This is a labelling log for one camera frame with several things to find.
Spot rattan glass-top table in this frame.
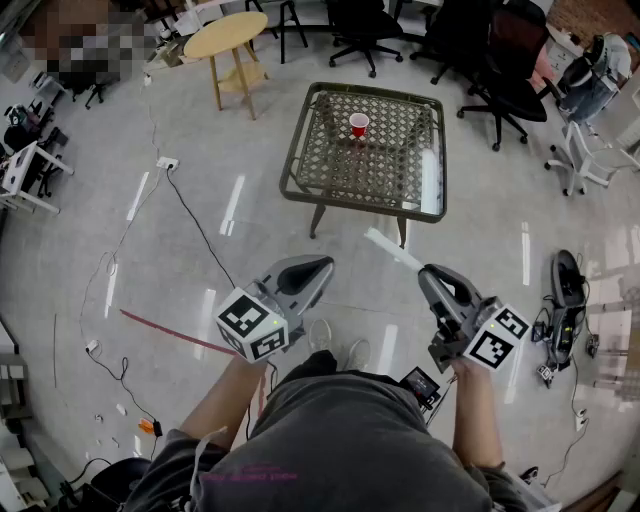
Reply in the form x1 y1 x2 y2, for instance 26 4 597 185
278 81 448 250

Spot black office chair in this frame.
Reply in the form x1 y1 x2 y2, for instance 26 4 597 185
327 0 405 79
409 0 501 86

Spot small black display screen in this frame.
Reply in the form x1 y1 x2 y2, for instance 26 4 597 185
399 366 442 407

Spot grey metal cabinet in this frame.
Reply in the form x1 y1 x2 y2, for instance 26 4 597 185
0 349 32 422

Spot spare grey gripper device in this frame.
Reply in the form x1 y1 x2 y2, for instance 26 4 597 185
537 248 589 389

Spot person's left white shoe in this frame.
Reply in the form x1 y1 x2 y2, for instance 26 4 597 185
307 318 334 354

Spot white rolling chair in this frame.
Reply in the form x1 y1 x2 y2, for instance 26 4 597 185
543 119 640 198

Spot white shelf cabinet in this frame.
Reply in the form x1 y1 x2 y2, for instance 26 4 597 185
543 22 586 84

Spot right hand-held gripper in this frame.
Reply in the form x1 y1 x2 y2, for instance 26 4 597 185
417 263 531 374

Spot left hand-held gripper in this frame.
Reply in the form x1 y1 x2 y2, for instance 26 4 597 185
214 254 335 364

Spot person's right forearm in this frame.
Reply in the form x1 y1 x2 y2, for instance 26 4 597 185
449 357 504 471

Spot person's black trousers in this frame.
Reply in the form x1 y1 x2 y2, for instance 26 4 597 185
267 349 401 399

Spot person's left forearm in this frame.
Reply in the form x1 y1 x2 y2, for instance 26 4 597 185
178 353 270 451

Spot black chair with red back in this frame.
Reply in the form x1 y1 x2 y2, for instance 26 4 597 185
456 0 564 153

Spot black power cable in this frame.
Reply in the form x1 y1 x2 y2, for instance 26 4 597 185
165 169 237 292

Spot round wooden side table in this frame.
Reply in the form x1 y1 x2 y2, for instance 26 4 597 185
183 11 271 121

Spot person's white shoe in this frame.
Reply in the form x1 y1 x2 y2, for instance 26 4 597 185
347 338 372 372
307 318 334 354

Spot white desk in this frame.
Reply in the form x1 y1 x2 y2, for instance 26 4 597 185
0 141 75 216

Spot person's grey shirt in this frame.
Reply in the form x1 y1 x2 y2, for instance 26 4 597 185
122 372 531 512

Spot person's right white shoe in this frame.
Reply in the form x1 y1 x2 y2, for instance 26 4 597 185
347 338 372 372

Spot thin black cable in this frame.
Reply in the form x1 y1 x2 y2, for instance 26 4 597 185
92 349 164 437

